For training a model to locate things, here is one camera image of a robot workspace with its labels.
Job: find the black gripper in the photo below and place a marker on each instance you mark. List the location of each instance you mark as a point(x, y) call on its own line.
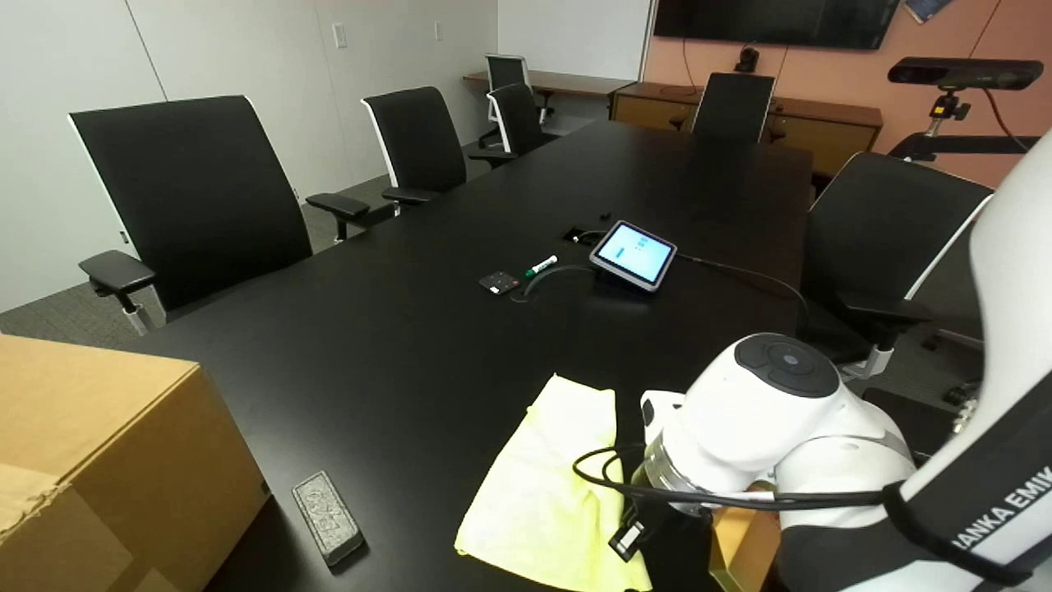
point(683, 546)

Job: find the yellow towel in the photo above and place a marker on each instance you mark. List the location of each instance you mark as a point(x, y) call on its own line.
point(536, 493)

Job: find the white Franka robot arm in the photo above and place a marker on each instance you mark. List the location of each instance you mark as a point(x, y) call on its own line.
point(811, 414)

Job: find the tan cardboard flap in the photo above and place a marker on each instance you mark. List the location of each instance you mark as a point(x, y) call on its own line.
point(745, 546)

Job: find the tablet with lit screen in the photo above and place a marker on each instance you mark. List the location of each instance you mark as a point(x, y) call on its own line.
point(631, 254)

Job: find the small black handheld device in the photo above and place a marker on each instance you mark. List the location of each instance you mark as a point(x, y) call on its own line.
point(527, 286)

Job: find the white marker pen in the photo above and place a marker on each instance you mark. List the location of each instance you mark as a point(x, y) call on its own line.
point(543, 264)

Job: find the small black flat device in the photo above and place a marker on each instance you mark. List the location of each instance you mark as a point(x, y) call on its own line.
point(499, 284)

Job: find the black remote with grey keypad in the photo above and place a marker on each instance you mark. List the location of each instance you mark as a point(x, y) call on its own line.
point(327, 513)

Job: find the black white-framed office chair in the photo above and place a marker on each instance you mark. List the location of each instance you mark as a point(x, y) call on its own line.
point(421, 137)
point(184, 198)
point(519, 120)
point(889, 230)
point(509, 73)

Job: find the wooden sideboard cabinet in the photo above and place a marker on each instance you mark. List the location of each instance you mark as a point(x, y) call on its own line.
point(811, 125)

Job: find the black webcam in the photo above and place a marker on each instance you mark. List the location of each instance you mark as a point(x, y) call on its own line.
point(747, 61)

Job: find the brown cardboard box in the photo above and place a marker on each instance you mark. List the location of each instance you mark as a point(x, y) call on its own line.
point(100, 463)

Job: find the wall television screen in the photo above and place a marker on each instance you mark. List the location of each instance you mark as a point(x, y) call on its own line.
point(776, 21)

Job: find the black stereo camera bar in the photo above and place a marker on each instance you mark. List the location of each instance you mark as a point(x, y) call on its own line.
point(965, 73)

